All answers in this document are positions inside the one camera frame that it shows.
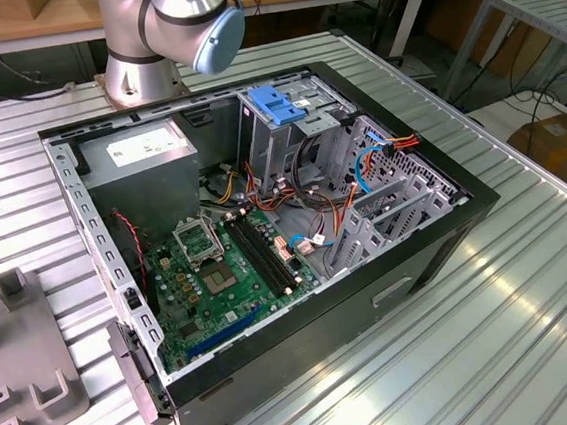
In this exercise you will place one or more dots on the CPU socket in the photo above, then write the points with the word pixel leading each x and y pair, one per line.
pixel 219 279

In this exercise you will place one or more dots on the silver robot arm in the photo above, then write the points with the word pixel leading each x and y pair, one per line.
pixel 131 36

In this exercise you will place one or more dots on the blue plastic cage latch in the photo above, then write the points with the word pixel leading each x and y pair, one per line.
pixel 268 103

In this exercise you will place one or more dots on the blue expansion slot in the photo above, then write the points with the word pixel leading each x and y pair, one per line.
pixel 225 332

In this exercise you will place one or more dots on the black RAM slot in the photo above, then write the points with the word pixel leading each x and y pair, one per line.
pixel 275 253
pixel 260 260

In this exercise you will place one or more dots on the brown cardboard box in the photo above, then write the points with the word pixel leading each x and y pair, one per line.
pixel 555 161

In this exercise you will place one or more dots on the grey power supply box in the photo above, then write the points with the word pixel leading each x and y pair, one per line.
pixel 141 196

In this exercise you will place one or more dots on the metal slat side table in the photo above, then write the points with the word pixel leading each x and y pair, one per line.
pixel 545 9

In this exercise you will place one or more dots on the green motherboard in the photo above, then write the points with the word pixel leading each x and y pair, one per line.
pixel 213 312

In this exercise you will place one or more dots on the black case fan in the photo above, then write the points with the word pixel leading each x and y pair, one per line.
pixel 130 267

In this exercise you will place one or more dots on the grey metal drive cage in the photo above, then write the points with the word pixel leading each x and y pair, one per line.
pixel 263 154

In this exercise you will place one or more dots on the black open PC case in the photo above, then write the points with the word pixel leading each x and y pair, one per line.
pixel 302 351

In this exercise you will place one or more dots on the grey metal disk bay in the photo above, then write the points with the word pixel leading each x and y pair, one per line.
pixel 351 238

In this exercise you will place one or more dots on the grey parts rack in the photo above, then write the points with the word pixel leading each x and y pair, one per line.
pixel 20 348

